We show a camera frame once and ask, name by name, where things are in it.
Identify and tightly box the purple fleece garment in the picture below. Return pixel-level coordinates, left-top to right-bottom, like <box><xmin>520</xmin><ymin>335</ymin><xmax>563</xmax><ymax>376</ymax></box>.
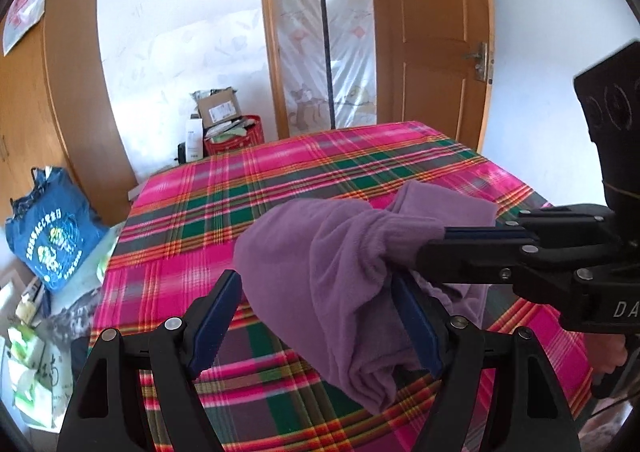
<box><xmin>232</xmin><ymin>181</ymin><xmax>498</xmax><ymax>414</ymax></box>

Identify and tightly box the person's right hand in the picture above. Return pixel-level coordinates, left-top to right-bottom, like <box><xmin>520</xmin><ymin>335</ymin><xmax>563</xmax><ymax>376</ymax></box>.
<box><xmin>584</xmin><ymin>333</ymin><xmax>628</xmax><ymax>374</ymax></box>

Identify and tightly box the blue printed tote bag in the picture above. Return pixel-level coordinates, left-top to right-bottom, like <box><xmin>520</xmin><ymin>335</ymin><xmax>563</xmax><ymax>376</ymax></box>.
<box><xmin>4</xmin><ymin>166</ymin><xmax>108</xmax><ymax>293</ymax></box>

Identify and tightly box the pink plaid bed sheet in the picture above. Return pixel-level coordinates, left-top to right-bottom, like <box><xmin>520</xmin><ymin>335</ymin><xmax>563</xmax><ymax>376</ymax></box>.
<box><xmin>89</xmin><ymin>120</ymin><xmax>594</xmax><ymax>452</ymax></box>

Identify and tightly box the wooden door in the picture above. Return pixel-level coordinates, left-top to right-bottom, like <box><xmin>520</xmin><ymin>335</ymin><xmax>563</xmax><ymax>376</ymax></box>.
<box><xmin>373</xmin><ymin>0</ymin><xmax>495</xmax><ymax>150</ymax></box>

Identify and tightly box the red basket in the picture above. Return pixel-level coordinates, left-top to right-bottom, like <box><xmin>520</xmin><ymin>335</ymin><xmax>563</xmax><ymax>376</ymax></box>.
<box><xmin>204</xmin><ymin>115</ymin><xmax>265</xmax><ymax>156</ymax></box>

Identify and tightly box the cardboard box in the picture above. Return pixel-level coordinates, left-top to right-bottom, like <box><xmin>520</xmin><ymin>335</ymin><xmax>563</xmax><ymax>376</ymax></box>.
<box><xmin>193</xmin><ymin>87</ymin><xmax>242</xmax><ymax>128</ymax></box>

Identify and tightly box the wooden wardrobe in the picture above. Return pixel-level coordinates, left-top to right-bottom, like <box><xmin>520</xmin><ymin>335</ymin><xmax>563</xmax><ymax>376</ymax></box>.
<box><xmin>1</xmin><ymin>0</ymin><xmax>136</xmax><ymax>226</ymax></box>

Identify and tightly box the transparent plastic door curtain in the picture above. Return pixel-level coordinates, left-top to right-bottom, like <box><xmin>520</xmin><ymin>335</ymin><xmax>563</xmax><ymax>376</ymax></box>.
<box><xmin>273</xmin><ymin>0</ymin><xmax>376</xmax><ymax>136</ymax></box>

